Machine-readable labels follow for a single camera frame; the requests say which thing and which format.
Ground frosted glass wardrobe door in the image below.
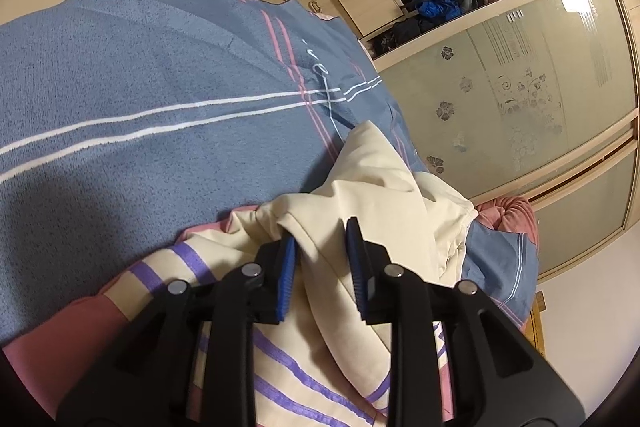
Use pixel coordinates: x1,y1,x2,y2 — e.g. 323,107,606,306
378,0,637,198

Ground blue garment in wardrobe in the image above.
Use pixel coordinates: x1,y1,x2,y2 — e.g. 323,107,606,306
406,0,463,24

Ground white and pink jacket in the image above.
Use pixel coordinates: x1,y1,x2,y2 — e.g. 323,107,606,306
6,122,476,426

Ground blue plaid bed cover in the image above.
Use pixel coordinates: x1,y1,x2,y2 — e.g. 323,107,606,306
0,0,542,348

